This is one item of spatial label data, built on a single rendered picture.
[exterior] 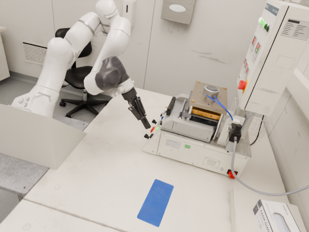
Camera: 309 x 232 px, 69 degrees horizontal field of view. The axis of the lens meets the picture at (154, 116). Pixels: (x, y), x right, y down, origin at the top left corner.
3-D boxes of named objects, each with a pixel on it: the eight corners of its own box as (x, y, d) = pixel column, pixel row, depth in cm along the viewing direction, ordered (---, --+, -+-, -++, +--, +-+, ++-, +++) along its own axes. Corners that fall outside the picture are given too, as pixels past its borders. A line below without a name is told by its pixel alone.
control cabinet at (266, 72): (245, 119, 135) (298, 3, 100) (250, 154, 108) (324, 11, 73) (218, 113, 137) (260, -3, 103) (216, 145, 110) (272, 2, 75)
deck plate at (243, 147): (245, 120, 136) (246, 119, 135) (251, 157, 107) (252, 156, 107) (173, 101, 143) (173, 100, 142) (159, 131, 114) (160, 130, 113)
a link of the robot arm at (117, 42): (134, 40, 114) (119, 93, 102) (111, 51, 126) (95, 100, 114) (117, 26, 107) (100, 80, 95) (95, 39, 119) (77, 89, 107)
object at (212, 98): (233, 105, 129) (241, 84, 122) (234, 135, 103) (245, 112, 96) (191, 94, 133) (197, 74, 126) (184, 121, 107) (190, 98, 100)
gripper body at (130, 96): (130, 91, 108) (139, 107, 112) (136, 84, 115) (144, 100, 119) (118, 96, 111) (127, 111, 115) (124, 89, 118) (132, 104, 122)
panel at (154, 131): (156, 121, 151) (172, 102, 141) (142, 148, 126) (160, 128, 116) (153, 119, 151) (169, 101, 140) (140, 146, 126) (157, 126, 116)
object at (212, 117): (221, 104, 127) (226, 89, 122) (220, 125, 109) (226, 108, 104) (191, 97, 130) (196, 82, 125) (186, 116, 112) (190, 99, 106)
